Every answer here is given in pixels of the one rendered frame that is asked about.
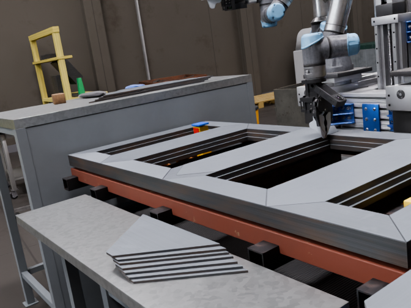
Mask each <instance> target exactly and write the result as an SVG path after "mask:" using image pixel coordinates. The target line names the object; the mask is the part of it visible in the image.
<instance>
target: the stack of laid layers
mask: <svg viewBox="0 0 411 308"><path fill-rule="evenodd" d="M286 133H290V132H286V131H270V130H254V129H244V130H240V131H236V132H233V133H229V134H225V135H222V136H218V137H214V138H211V139H208V140H204V141H201V142H197V143H194V144H190V145H185V146H183V147H179V148H174V149H172V150H167V151H165V152H161V153H156V154H154V155H150V156H145V157H143V158H138V159H134V160H136V161H141V162H144V163H150V164H155V165H159V166H162V165H165V164H169V163H173V162H175V161H179V160H183V159H185V158H189V157H192V156H196V155H200V154H202V153H206V152H210V151H212V150H216V149H220V148H223V147H227V146H229V145H233V144H237V143H239V142H243V141H259V142H260V141H264V140H266V139H270V138H274V137H276V136H280V135H282V134H286ZM190 134H194V131H193V128H189V129H186V130H181V131H176V132H173V133H169V134H164V135H161V136H157V137H152V138H149V139H145V140H142V141H138V142H133V143H130V144H125V145H121V146H118V147H113V148H109V149H106V150H101V151H98V152H99V153H104V154H107V155H115V154H118V153H122V152H127V151H129V150H134V149H138V148H141V147H145V146H148V145H152V144H157V143H160V142H164V141H168V140H171V139H176V138H180V137H183V136H188V135H190ZM391 141H394V140H391V139H376V138H367V137H351V136H335V135H327V137H326V138H322V137H320V138H317V139H314V140H312V141H309V142H306V143H303V144H299V145H296V146H293V147H290V148H287V149H284V150H281V151H278V152H275V153H272V154H269V155H266V156H263V157H260V158H256V159H253V160H251V161H247V162H245V163H242V164H238V165H236V166H232V167H229V168H227V169H223V170H220V171H218V172H206V173H199V174H186V175H176V174H177V173H178V171H179V170H180V169H181V167H182V166H178V167H175V168H172V169H170V171H169V172H168V173H167V174H166V175H165V177H164V178H163V179H159V178H155V177H150V176H147V175H143V174H139V173H136V172H131V171H128V170H124V169H119V168H116V167H112V166H108V165H105V164H100V163H96V162H93V161H89V160H86V159H81V158H77V157H74V156H70V155H68V160H69V163H70V166H73V167H77V168H79V169H83V170H86V171H89V172H93V173H95V174H99V175H102V176H106V177H109V178H113V179H115V180H119V181H122V182H125V183H129V184H131V185H135V186H139V187H142V188H145V189H149V190H151V191H155V192H158V193H161V194H165V195H167V196H171V197H175V198H178V199H181V200H185V201H187V202H191V203H194V204H197V205H201V206H203V207H207V208H211V209H214V210H217V211H221V212H223V213H227V214H230V215H233V216H237V217H240V218H243V219H247V220H250V221H253V222H257V223H260V224H263V225H266V226H269V227H273V228H276V229H280V230H283V231H286V232H289V233H293V234H296V235H299V236H302V237H305V238H309V239H312V240H316V241H319V242H322V243H325V244H329V245H332V246H335V247H338V248H341V249H345V250H348V251H352V252H355V253H358V254H361V255H365V256H368V257H371V258H374V259H377V260H381V261H384V262H388V263H391V264H394V265H397V266H401V267H404V268H407V269H408V268H410V267H411V240H410V241H409V242H407V243H405V242H402V241H398V240H393V239H391V238H386V237H383V236H378V235H375V234H371V233H367V232H362V231H359V230H355V229H351V228H348V227H343V226H341V225H336V224H332V223H329V222H325V221H320V220H317V219H313V218H309V217H306V216H301V215H298V214H293V213H290V212H286V211H282V210H277V209H275V208H270V207H266V206H263V205H259V204H256V203H251V202H247V201H244V200H240V199H235V198H232V197H228V196H224V195H221V194H216V193H213V192H208V191H205V190H201V189H197V188H192V187H190V186H185V185H181V184H178V183H174V182H171V181H166V180H164V179H172V178H184V177H197V176H203V175H206V176H209V177H215V178H220V179H223V180H229V181H232V182H239V181H241V180H244V179H246V178H250V177H253V176H255V175H258V174H261V173H264V172H267V171H270V170H272V169H275V168H277V167H281V166H283V165H286V164H289V163H292V162H294V161H298V160H301V159H303V158H306V157H309V156H311V155H315V154H317V153H320V152H323V151H326V150H329V149H336V150H347V151H354V152H366V151H368V150H370V149H374V148H376V147H378V146H381V145H384V144H386V143H389V142H391ZM409 185H411V164H409V165H406V166H404V167H402V168H400V169H398V170H395V171H393V172H390V173H389V174H386V175H384V176H382V177H380V178H377V179H375V180H373V181H371V182H369V183H366V184H364V185H361V186H359V187H357V188H355V189H353V190H351V191H348V192H346V193H344V194H342V195H340V196H337V197H335V198H332V199H330V200H328V201H326V202H331V203H334V204H339V205H345V206H348V207H353V208H359V209H362V208H364V207H367V206H368V205H370V204H373V203H374V202H377V201H378V200H380V199H383V198H384V197H386V196H389V195H390V194H393V193H395V192H397V191H399V190H401V189H403V188H405V187H407V186H409Z"/></svg>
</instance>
